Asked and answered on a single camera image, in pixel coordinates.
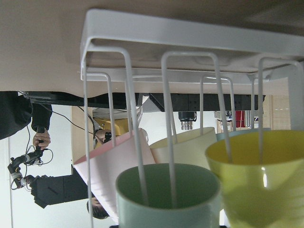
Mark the yellow cup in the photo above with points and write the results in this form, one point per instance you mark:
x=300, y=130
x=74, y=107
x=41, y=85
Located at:
x=262, y=190

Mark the green cup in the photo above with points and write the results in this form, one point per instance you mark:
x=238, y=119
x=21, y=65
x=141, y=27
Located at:
x=198, y=198

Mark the black teleoperation leader device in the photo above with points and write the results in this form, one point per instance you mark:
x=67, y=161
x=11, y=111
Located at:
x=47, y=190

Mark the blue cup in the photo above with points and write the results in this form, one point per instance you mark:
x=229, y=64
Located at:
x=220, y=136

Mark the pink cup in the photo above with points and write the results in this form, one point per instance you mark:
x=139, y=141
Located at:
x=106, y=163

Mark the cream cup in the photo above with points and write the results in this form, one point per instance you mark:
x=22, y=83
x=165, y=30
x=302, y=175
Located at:
x=190, y=148

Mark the person in black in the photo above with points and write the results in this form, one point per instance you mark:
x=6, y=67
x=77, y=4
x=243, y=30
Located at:
x=16, y=112

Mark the white wire cup rack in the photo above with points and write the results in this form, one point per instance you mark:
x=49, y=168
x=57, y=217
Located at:
x=204, y=38

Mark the operator hand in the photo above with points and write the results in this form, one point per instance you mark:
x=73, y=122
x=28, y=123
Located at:
x=42, y=139

